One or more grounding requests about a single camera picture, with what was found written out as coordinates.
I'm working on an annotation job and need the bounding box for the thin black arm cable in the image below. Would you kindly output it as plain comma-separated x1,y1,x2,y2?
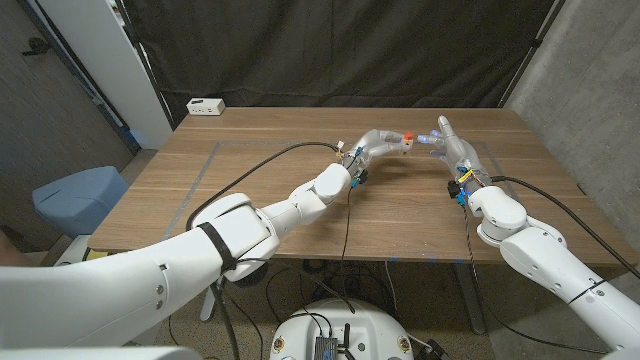
459,204,611,355
234,185,357,315

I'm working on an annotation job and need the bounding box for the blue padded stool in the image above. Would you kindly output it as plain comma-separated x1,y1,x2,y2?
31,165,130,239

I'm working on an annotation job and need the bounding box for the white table leg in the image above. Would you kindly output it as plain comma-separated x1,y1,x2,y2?
199,287,220,322

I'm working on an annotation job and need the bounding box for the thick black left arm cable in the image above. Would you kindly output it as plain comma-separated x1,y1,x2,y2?
184,141,345,360

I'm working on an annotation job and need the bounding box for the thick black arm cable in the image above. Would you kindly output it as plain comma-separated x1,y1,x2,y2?
490,175,640,280
184,141,345,360

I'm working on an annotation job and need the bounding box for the black door handle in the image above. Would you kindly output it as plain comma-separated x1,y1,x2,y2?
20,37,51,56

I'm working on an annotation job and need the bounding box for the white cabinet panel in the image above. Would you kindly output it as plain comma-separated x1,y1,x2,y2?
37,0,174,150

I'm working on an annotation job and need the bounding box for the white floor cable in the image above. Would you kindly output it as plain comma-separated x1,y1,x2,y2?
383,259,400,315

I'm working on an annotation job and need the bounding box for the white floor base plate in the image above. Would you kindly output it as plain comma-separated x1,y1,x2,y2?
53,234,111,266

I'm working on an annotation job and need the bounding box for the black backdrop curtain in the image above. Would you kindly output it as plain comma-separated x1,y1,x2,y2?
122,0,566,126

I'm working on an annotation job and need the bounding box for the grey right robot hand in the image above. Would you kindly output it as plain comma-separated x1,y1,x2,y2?
417,115,494,192

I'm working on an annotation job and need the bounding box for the white power strip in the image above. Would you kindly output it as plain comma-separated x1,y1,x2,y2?
185,97,226,117

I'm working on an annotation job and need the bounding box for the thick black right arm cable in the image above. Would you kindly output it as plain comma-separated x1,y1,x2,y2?
490,175,640,280

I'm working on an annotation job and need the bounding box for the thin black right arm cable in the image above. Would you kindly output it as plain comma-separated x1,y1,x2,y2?
459,204,611,355

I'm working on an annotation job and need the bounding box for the white robot torso base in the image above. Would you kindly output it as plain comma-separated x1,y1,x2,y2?
269,298,415,360

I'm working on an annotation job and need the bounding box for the small grey electronics box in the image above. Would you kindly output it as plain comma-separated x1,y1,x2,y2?
313,335,340,360

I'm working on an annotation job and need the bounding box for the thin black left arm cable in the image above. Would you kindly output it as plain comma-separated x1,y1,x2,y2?
234,185,357,315

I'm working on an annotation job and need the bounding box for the grey table leg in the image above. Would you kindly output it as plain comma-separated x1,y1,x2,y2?
453,262,487,335

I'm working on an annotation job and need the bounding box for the black backdrop stand pole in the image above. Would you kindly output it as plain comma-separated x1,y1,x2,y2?
113,0,176,130
498,0,569,109

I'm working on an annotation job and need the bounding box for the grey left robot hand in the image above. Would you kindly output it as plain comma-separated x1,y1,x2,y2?
341,128,415,175

